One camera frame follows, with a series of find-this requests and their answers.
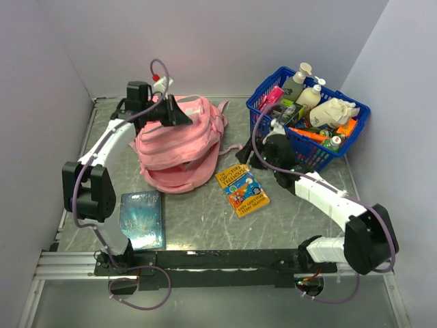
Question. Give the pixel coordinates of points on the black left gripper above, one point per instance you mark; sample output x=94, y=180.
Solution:
x=175, y=115

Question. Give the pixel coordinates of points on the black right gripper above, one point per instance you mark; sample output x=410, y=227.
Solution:
x=242, y=155

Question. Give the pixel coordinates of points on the yellow children's book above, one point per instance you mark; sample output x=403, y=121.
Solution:
x=244, y=192

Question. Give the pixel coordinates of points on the pink school backpack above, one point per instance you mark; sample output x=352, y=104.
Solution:
x=163, y=150

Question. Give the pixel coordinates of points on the teal hardcover book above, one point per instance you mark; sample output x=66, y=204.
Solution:
x=141, y=220

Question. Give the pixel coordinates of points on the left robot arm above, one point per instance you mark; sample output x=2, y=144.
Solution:
x=87, y=188

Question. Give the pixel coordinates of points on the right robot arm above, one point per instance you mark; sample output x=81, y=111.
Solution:
x=368, y=243

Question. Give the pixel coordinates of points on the beige cloth bag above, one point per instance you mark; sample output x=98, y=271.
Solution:
x=333, y=113

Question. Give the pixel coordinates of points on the orange snack pack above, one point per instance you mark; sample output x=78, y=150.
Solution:
x=347, y=128

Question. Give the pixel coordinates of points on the black green box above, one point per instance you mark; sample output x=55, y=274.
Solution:
x=287, y=113

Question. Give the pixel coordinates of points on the pink box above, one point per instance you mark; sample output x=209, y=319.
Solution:
x=272, y=97

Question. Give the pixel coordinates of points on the orange packet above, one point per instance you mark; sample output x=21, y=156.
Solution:
x=312, y=136

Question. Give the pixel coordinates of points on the blue plastic basket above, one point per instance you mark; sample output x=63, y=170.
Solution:
x=306, y=149

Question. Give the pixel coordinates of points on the grey pump bottle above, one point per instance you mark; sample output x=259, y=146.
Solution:
x=293, y=86

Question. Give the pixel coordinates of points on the cream pump bottle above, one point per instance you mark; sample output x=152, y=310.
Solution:
x=311, y=96

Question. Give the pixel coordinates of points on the green bottle red cap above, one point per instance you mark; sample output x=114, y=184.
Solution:
x=333, y=144

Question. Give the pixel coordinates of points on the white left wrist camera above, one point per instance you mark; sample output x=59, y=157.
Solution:
x=161, y=83

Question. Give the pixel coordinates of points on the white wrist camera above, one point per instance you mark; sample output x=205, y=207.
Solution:
x=161, y=83
x=276, y=128

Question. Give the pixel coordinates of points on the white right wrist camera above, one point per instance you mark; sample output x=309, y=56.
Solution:
x=276, y=128

